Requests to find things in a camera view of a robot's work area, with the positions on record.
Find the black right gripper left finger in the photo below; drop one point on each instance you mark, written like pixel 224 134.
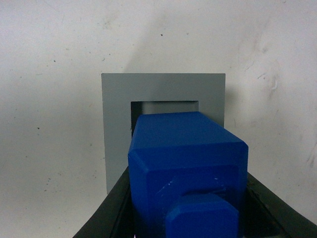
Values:
pixel 114 217

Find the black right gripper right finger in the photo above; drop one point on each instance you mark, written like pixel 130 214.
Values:
pixel 268 216

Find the blue block with knob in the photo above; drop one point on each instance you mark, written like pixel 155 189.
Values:
pixel 188 177

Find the gray cube base with hole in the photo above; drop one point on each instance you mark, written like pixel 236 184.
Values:
pixel 157 93

